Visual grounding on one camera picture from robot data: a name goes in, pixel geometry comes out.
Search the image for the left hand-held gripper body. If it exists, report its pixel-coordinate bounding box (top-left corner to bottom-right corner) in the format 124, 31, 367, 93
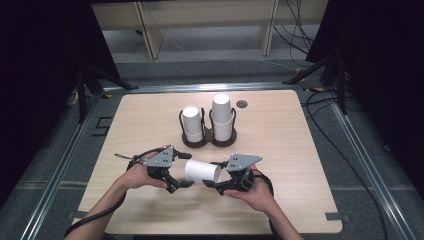
142, 146, 180, 178

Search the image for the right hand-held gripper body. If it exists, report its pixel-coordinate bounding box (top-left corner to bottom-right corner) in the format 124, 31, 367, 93
216, 153, 264, 196

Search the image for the white paper cup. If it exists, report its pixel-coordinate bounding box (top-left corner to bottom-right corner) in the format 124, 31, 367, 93
184, 159, 222, 185
184, 131, 204, 144
181, 106, 204, 135
212, 119, 235, 143
211, 93, 234, 125

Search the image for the black double cup holder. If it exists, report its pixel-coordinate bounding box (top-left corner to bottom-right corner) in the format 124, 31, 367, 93
178, 106, 239, 149

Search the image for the person's left hand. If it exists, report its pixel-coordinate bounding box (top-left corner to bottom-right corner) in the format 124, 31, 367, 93
117, 144, 172, 192

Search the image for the person's right hand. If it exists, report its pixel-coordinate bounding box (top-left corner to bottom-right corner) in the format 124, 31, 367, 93
223, 164, 277, 215

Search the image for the black metal stand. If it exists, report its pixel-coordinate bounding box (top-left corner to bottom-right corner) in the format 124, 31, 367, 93
75, 64, 140, 125
282, 49, 349, 116

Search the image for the black curtain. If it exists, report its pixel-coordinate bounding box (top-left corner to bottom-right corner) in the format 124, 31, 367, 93
0, 0, 122, 209
305, 0, 424, 201

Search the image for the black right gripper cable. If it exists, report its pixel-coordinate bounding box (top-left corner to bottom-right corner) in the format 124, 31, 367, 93
252, 169, 278, 240

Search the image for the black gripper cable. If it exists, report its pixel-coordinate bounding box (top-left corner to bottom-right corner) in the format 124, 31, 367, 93
252, 169, 278, 240
64, 147, 168, 238

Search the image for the aluminium floor rail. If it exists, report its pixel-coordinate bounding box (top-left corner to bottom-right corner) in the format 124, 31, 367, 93
102, 82, 302, 95
328, 95, 418, 240
19, 93, 103, 240

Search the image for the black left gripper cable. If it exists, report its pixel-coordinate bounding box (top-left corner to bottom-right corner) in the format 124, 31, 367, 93
64, 147, 168, 238

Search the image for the long black floor cable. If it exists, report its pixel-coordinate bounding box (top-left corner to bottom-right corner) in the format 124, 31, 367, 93
300, 88, 390, 240

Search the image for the thin white cable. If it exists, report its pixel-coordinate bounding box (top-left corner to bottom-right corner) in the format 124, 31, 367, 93
259, 58, 298, 72

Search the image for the light wooden furniture frame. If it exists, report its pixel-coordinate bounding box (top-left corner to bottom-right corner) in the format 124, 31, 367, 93
90, 0, 330, 61

